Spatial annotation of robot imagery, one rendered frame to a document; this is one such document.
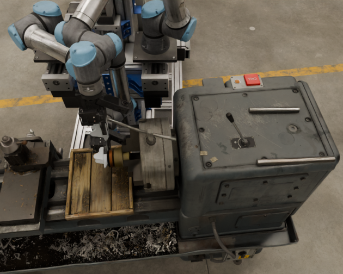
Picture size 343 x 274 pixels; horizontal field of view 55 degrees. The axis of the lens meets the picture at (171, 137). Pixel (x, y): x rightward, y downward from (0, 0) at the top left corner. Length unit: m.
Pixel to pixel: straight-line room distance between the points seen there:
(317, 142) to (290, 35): 2.64
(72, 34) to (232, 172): 0.71
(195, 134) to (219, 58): 2.23
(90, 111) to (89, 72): 0.15
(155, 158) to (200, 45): 2.43
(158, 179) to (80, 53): 0.58
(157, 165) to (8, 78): 2.53
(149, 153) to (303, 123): 0.62
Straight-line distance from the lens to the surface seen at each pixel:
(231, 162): 1.21
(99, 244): 1.79
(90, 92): 1.05
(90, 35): 1.11
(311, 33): 4.00
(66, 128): 2.96
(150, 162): 1.26
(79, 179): 1.63
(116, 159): 1.38
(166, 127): 1.30
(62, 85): 1.76
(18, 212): 1.56
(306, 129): 1.38
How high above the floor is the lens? 2.29
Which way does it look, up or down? 56 degrees down
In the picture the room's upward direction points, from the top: straight up
